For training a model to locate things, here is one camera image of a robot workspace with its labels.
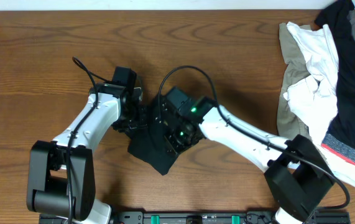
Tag black polo shirt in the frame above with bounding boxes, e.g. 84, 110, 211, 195
127, 96, 177, 175

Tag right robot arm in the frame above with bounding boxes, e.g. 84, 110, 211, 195
155, 87, 336, 223

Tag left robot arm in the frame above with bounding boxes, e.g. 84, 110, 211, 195
26, 67, 144, 223

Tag khaki shorts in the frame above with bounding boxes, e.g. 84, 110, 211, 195
275, 22, 327, 156

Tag white shirt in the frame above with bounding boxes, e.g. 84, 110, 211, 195
277, 22, 355, 187

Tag black garment with striped band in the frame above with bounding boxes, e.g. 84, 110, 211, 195
315, 1, 355, 166

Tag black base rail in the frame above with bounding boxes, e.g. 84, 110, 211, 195
39, 210, 351, 224

